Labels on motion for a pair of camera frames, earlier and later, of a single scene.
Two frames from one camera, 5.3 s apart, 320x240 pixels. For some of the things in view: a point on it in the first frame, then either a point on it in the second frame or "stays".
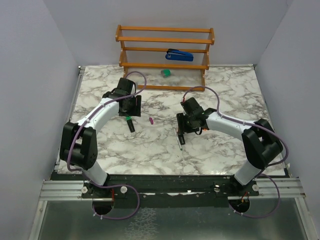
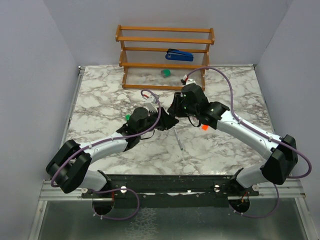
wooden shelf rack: x=165 y=58 stays
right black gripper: x=182 y=128 → x=174 y=109
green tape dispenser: x=166 y=73 stays
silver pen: x=177 y=137 stays
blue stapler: x=175 y=54 stays
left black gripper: x=135 y=111 → x=166 y=121
